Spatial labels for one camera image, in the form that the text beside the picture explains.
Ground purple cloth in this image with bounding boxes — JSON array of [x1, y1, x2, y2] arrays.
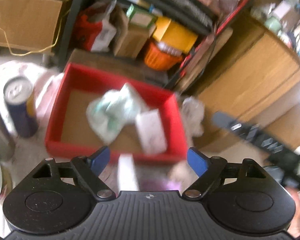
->
[[136, 165, 186, 192]]

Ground white green towel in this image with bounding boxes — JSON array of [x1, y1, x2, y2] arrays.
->
[[85, 83, 150, 145]]

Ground white foam sheet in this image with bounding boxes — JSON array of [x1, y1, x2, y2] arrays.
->
[[135, 109, 167, 155]]

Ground wooden cabinet right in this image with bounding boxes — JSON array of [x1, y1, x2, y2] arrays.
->
[[190, 13, 300, 152]]

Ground red cardboard box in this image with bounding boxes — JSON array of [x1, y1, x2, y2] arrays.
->
[[45, 63, 188, 164]]

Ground white plastic bag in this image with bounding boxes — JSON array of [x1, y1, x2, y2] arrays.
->
[[180, 96, 205, 137]]

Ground blue drink can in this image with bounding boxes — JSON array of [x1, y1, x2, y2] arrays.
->
[[3, 75, 38, 138]]

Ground orange plastic basket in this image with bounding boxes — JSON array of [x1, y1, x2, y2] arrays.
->
[[144, 42, 183, 71]]

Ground brown cardboard box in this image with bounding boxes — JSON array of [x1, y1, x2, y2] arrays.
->
[[112, 7, 155, 59]]

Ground red white bag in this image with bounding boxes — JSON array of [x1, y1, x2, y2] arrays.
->
[[72, 0, 117, 52]]

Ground yellow box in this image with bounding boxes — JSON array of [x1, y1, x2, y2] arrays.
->
[[152, 17, 198, 54]]

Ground black metal shelf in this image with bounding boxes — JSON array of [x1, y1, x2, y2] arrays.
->
[[58, 0, 266, 91]]

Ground green white box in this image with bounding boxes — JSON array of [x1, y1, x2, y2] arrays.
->
[[126, 4, 157, 28]]

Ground wooden desk left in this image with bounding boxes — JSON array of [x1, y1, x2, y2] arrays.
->
[[0, 0, 72, 55]]

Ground yellow cable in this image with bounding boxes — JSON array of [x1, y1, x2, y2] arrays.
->
[[0, 10, 71, 56]]

